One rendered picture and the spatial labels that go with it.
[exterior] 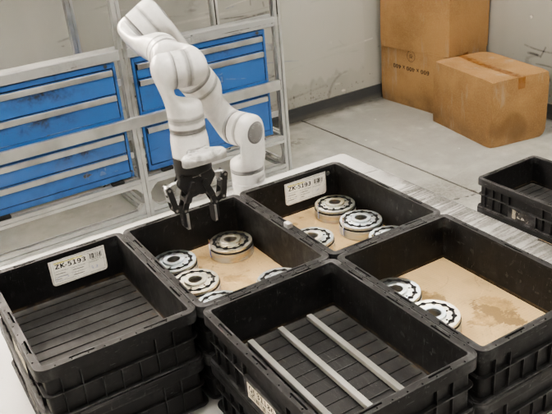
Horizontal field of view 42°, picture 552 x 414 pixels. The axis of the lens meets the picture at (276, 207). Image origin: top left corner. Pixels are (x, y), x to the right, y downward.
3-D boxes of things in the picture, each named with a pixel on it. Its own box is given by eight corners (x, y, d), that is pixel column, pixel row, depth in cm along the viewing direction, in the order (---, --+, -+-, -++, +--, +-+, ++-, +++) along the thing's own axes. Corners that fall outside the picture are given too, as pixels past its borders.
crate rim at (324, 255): (121, 240, 165) (120, 231, 164) (236, 201, 178) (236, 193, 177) (200, 320, 133) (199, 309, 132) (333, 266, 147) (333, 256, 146)
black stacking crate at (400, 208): (242, 236, 182) (237, 195, 177) (338, 202, 195) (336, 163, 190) (335, 305, 151) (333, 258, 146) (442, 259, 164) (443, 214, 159)
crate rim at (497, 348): (333, 266, 147) (333, 256, 146) (443, 222, 160) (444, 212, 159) (481, 366, 116) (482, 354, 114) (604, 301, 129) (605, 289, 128)
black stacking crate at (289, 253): (130, 276, 169) (121, 232, 164) (241, 236, 182) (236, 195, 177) (207, 361, 138) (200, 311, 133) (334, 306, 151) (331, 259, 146)
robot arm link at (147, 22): (143, -12, 161) (203, 58, 181) (111, 16, 162) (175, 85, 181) (158, 4, 155) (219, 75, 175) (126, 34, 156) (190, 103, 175)
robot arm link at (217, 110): (189, 60, 181) (217, 65, 175) (242, 121, 202) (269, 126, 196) (171, 90, 179) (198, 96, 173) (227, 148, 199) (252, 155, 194)
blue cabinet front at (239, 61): (149, 171, 356) (129, 57, 332) (272, 133, 390) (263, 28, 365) (151, 172, 354) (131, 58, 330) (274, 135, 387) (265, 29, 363)
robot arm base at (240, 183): (231, 223, 207) (223, 169, 199) (256, 212, 212) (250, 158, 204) (250, 234, 201) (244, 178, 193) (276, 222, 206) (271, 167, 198)
